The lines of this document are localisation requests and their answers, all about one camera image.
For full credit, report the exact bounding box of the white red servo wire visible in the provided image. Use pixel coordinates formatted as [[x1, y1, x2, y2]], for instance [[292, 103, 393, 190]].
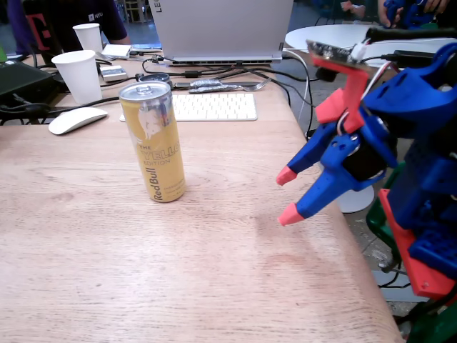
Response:
[[362, 60, 399, 103]]

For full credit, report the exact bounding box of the black cable with ferrite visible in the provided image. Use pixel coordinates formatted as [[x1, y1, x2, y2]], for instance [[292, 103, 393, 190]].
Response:
[[141, 56, 315, 108]]

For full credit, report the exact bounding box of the red robot base plate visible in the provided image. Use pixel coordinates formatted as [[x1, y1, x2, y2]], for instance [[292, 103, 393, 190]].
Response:
[[377, 188, 457, 300]]

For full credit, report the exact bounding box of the small white paper cup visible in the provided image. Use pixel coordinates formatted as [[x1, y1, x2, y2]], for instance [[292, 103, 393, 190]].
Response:
[[72, 23, 104, 54]]

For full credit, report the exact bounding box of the black bag magenta letter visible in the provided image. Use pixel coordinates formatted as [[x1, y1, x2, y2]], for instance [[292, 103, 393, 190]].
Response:
[[23, 0, 64, 67]]

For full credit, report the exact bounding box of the white flat box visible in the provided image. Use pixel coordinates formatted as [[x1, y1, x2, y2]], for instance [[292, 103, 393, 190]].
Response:
[[101, 44, 132, 60]]

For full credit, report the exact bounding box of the black power brick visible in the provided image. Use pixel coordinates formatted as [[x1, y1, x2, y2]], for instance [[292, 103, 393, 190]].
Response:
[[380, 49, 438, 69]]

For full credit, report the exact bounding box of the round black tin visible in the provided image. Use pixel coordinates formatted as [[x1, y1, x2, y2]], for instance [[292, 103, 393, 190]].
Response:
[[137, 72, 175, 89]]

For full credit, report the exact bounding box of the person in dark purple shirt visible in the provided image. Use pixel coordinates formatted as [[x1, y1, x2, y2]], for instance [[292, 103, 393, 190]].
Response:
[[6, 0, 131, 54]]

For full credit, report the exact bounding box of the large white paper cup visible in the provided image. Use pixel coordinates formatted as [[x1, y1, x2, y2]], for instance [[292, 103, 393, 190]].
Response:
[[51, 49, 104, 105]]

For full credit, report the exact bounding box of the yellow Red Bull can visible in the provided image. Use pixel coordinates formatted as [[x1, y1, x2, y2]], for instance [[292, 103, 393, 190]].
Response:
[[118, 80, 186, 204]]

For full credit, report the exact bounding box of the foil wrapped item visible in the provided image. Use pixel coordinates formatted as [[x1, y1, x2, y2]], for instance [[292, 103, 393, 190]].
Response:
[[188, 79, 247, 94]]

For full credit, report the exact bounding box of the white computer mouse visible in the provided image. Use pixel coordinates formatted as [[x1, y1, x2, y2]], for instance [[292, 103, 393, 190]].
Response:
[[48, 106, 109, 136]]

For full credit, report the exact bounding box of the black flat box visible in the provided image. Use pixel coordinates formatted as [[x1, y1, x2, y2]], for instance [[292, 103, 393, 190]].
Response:
[[0, 60, 65, 106]]

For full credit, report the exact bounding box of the white round pedestal table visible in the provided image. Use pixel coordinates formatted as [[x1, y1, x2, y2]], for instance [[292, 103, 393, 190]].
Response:
[[284, 24, 443, 214]]

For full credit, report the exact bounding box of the white keyboard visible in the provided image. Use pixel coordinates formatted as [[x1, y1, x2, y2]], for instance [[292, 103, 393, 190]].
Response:
[[119, 93, 258, 123]]

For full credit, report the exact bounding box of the white cable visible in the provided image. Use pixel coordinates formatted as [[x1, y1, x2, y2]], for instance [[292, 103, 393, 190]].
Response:
[[283, 48, 312, 140]]

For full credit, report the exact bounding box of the thick black camera cable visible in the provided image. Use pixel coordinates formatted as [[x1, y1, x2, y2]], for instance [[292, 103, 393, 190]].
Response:
[[366, 26, 457, 44]]

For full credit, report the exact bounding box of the black floor cable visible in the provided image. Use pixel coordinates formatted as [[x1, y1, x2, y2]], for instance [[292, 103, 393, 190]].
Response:
[[377, 266, 411, 289]]

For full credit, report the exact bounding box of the small silver box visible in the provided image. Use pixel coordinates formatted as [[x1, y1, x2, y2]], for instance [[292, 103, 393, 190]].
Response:
[[99, 65, 129, 83]]

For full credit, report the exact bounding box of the silver laptop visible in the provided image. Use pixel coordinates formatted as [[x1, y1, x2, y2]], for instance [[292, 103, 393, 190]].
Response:
[[148, 0, 296, 67]]

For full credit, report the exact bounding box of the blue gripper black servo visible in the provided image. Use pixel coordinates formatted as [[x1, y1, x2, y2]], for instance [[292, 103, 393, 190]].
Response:
[[276, 106, 399, 228]]

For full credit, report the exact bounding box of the green clamp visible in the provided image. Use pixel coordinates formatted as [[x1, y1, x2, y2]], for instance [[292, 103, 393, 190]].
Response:
[[366, 162, 406, 267], [406, 303, 457, 343]]

